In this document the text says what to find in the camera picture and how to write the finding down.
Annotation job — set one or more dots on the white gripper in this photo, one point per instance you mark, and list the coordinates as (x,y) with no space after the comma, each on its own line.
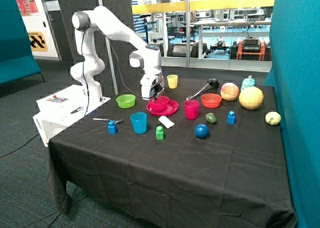
(152,86)

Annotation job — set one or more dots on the pink plastic bowl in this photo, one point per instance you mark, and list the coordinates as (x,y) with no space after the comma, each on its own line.
(159,104)

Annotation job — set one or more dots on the pink plastic cup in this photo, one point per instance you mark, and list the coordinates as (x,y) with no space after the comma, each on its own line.
(191,108)

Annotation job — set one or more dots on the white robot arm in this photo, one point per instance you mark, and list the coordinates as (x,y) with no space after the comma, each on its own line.
(146,56)

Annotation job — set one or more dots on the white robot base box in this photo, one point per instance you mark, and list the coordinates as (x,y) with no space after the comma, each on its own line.
(62,109)

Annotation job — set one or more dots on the pink plastic plate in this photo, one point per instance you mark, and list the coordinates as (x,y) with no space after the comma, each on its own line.
(171,108)

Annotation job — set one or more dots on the yellow plastic cup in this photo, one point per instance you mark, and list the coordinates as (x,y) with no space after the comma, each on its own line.
(172,81)

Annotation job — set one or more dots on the blue plastic cup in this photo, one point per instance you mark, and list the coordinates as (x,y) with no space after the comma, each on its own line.
(139,122)

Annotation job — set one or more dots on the green plastic bowl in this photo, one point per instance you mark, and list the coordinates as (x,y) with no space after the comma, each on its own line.
(126,101)

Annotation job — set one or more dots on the orange plastic bowl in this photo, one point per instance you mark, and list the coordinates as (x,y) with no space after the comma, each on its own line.
(211,100)

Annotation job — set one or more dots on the white small packet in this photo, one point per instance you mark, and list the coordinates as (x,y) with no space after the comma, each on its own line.
(166,121)

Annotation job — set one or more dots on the green toy block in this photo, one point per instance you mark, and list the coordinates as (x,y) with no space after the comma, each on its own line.
(159,133)

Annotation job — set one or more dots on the metal spoon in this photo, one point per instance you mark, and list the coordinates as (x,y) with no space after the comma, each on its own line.
(109,120)

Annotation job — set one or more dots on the blue toy block left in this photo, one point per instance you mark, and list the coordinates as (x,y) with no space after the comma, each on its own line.
(112,128)

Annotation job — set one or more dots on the blue toy block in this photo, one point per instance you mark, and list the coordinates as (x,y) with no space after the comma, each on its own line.
(112,128)
(231,118)

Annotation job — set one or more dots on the blue ball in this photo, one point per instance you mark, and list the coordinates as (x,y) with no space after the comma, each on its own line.
(201,131)

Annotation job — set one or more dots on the black ladle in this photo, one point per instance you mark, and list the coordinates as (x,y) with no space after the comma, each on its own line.
(214,83)

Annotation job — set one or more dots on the pink orange ball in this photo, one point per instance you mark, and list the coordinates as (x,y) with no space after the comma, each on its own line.
(229,91)

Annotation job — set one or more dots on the black tablecloth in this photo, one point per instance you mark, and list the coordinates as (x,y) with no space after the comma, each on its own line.
(235,178)

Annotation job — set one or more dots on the blue toy block right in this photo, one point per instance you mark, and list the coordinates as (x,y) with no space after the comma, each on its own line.
(231,118)

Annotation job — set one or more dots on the large yellow ball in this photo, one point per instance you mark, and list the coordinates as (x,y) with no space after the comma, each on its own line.
(251,98)

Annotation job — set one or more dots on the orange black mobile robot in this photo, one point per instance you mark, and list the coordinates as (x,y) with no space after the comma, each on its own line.
(251,48)

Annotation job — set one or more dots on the yellow black sign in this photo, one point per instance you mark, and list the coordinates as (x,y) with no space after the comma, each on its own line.
(37,42)

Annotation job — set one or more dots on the teal sofa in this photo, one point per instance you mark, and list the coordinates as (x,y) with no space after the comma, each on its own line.
(17,61)

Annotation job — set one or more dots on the red poster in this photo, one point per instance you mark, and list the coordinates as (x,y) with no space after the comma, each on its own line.
(27,7)

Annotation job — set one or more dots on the teal partition wall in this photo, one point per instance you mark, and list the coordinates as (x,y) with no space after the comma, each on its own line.
(294,37)

